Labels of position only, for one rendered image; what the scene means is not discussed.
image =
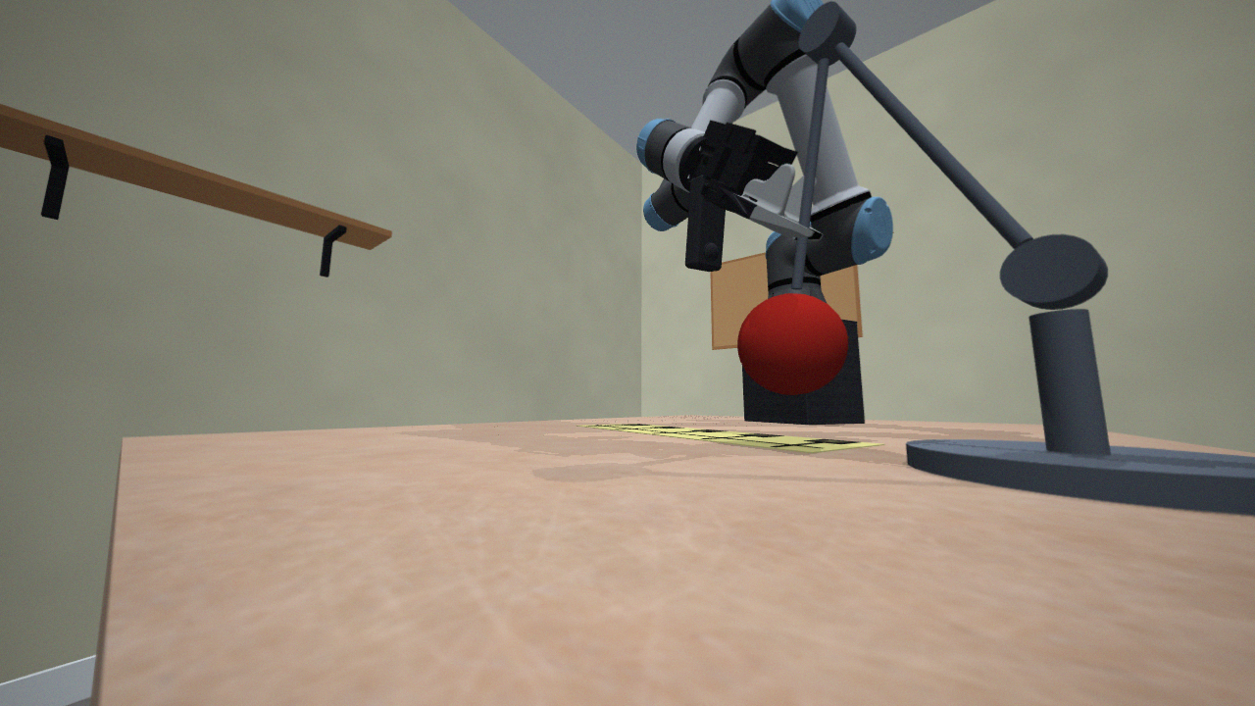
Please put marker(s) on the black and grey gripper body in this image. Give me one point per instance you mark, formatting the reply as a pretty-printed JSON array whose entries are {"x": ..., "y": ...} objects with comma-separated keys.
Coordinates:
[{"x": 727, "y": 168}]

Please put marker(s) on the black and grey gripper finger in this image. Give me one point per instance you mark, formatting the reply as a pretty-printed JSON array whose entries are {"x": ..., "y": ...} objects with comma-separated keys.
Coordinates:
[
  {"x": 792, "y": 210},
  {"x": 768, "y": 211}
]

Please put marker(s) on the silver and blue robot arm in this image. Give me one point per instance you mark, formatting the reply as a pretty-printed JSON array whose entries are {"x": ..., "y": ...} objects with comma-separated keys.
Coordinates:
[{"x": 855, "y": 229}]

